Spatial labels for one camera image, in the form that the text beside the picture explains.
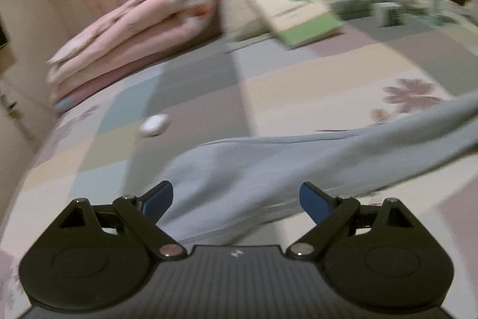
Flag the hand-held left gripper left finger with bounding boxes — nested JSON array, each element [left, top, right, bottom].
[[59, 181, 186, 260]]

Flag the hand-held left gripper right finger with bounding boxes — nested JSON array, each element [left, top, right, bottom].
[[287, 182, 416, 260]]

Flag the light blue sweatpants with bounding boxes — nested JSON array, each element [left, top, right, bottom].
[[157, 91, 478, 245]]

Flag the small white case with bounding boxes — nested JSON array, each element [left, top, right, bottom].
[[139, 114, 171, 137]]

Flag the pink folded quilt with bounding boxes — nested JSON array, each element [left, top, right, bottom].
[[47, 0, 225, 110]]

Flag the white and green book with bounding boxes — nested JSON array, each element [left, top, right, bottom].
[[246, 0, 344, 51]]

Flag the small white box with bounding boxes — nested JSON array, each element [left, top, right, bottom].
[[373, 1, 404, 28]]

